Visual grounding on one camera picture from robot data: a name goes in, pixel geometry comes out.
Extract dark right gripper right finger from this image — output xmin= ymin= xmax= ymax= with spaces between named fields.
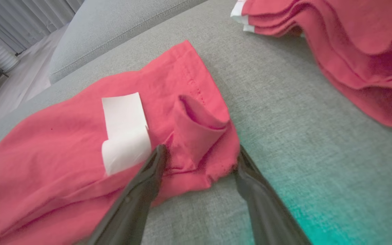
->
xmin=233 ymin=145 xmax=313 ymax=245

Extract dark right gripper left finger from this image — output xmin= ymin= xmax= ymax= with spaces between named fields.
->
xmin=86 ymin=144 xmax=168 ymax=245

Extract red shorts with white stripe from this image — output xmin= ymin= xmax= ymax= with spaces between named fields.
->
xmin=0 ymin=40 xmax=241 ymax=245

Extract red basketball jersey white trim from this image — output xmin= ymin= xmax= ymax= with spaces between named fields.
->
xmin=231 ymin=0 xmax=392 ymax=128

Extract grey sofa seat cushion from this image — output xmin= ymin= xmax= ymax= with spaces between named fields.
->
xmin=0 ymin=0 xmax=392 ymax=245

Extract grey sofa back cushion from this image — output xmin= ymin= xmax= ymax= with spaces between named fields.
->
xmin=48 ymin=0 xmax=210 ymax=84

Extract light grey curtain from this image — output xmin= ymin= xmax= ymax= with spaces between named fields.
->
xmin=0 ymin=0 xmax=85 ymax=55

